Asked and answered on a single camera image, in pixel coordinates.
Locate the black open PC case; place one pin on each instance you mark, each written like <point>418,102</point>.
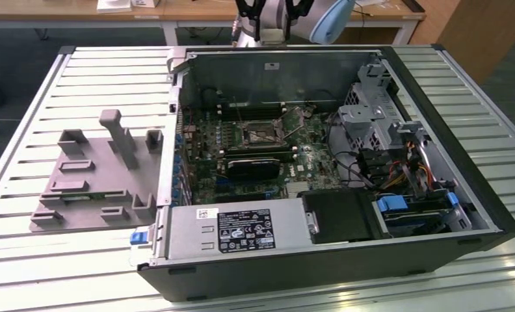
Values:
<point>262,279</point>

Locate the silver drive bay cage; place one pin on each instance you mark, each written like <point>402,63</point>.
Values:
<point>362,117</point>

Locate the small silver heat sink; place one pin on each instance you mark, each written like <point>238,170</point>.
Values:
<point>298,189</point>

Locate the black RAM slot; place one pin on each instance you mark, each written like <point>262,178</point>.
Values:
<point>262,156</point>
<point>258,111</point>
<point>262,104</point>
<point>258,149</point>
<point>253,116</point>

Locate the green RAM stick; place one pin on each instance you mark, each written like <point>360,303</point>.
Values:
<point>85,197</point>

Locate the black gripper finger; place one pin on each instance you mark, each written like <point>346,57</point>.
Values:
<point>298,8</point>
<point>249,8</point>

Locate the wooden cabinet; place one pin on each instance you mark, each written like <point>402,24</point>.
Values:
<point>479,32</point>

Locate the CPU socket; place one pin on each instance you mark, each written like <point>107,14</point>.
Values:
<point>258,133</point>

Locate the long wooden desk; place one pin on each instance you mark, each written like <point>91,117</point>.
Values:
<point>67,14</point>

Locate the green motherboard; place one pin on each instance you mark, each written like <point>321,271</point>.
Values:
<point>210,169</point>

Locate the thin locking lever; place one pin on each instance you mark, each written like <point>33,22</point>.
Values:
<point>241,113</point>

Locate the blue plastic case latch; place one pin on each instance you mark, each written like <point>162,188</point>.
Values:
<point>138,237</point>

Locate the silver power supply unit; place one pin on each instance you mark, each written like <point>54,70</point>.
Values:
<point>189,227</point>

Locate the hard disk in blue carrier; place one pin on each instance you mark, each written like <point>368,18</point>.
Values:
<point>390,203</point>

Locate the black fan shroud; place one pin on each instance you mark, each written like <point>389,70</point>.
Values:
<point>340,214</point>

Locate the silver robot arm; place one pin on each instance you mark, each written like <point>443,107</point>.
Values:
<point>248,32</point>

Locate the square CPU silver lid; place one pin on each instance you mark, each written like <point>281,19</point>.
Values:
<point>273,35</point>

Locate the grey plastic parts rack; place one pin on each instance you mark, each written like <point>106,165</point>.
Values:
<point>97,169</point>

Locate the white cardboard box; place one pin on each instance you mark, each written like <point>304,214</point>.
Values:
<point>114,6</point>

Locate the black graphics card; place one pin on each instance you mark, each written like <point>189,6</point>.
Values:
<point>253,169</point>

